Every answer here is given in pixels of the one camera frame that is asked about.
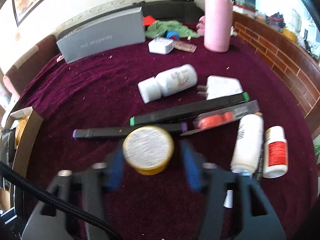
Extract white bottle red label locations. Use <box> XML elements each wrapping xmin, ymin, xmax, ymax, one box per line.
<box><xmin>263</xmin><ymin>126</ymin><xmax>289</xmax><ymax>179</ymax></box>

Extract tall white tube bottle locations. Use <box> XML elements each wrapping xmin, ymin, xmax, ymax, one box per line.
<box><xmin>230</xmin><ymin>114</ymin><xmax>264</xmax><ymax>175</ymax></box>

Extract dark brown snack packet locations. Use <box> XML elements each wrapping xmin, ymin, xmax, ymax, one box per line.
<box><xmin>1</xmin><ymin>128</ymin><xmax>16</xmax><ymax>168</ymax></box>

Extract purple capped black marker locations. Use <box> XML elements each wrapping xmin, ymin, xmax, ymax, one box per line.
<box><xmin>72</xmin><ymin>122</ymin><xmax>188</xmax><ymax>139</ymax></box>

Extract cardboard box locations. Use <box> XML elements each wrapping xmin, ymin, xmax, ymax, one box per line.
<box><xmin>1</xmin><ymin>106</ymin><xmax>43</xmax><ymax>178</ymax></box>

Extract orange snack packet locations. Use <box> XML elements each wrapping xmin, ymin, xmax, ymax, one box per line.
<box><xmin>15</xmin><ymin>116</ymin><xmax>29</xmax><ymax>147</ymax></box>

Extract maroon bed blanket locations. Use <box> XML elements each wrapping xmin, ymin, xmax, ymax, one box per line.
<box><xmin>19</xmin><ymin>37</ymin><xmax>317</xmax><ymax>239</ymax></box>

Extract clear case red item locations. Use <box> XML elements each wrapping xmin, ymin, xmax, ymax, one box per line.
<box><xmin>181</xmin><ymin>100</ymin><xmax>260</xmax><ymax>136</ymax></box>

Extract green capped black marker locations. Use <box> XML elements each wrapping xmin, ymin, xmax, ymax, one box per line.
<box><xmin>130</xmin><ymin>92</ymin><xmax>249</xmax><ymax>127</ymax></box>

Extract white pill bottle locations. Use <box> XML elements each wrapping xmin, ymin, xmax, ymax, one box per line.
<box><xmin>138</xmin><ymin>64</ymin><xmax>197</xmax><ymax>103</ymax></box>

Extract white charger plug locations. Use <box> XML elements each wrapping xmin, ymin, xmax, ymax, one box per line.
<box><xmin>197</xmin><ymin>75</ymin><xmax>243</xmax><ymax>100</ymax></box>

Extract white power adapter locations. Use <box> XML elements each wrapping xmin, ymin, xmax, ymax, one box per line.
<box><xmin>148</xmin><ymin>37</ymin><xmax>174</xmax><ymax>55</ymax></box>

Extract grey shoe box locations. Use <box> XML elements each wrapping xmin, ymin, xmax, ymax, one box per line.
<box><xmin>56</xmin><ymin>7</ymin><xmax>145</xmax><ymax>63</ymax></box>

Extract green cloth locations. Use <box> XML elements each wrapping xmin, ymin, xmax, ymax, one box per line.
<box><xmin>145</xmin><ymin>20</ymin><xmax>199</xmax><ymax>38</ymax></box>

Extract brown patterned card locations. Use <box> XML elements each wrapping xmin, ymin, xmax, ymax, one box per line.
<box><xmin>173</xmin><ymin>40</ymin><xmax>197</xmax><ymax>53</ymax></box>

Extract blue small object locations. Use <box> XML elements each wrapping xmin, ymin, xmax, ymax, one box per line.
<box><xmin>166</xmin><ymin>30</ymin><xmax>180</xmax><ymax>40</ymax></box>

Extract red paper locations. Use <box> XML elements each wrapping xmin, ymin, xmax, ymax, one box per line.
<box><xmin>143</xmin><ymin>15</ymin><xmax>156</xmax><ymax>27</ymax></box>

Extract pink crochet item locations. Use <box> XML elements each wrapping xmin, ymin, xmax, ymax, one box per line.
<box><xmin>196</xmin><ymin>16</ymin><xmax>205</xmax><ymax>36</ymax></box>

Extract black bag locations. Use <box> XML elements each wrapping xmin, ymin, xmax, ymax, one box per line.
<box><xmin>132</xmin><ymin>0</ymin><xmax>204</xmax><ymax>23</ymax></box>

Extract pink thermos bottle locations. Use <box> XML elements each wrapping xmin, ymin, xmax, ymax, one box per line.
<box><xmin>204</xmin><ymin>0</ymin><xmax>233</xmax><ymax>53</ymax></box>

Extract black braided cable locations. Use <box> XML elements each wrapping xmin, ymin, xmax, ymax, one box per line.
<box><xmin>0</xmin><ymin>160</ymin><xmax>123</xmax><ymax>240</ymax></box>

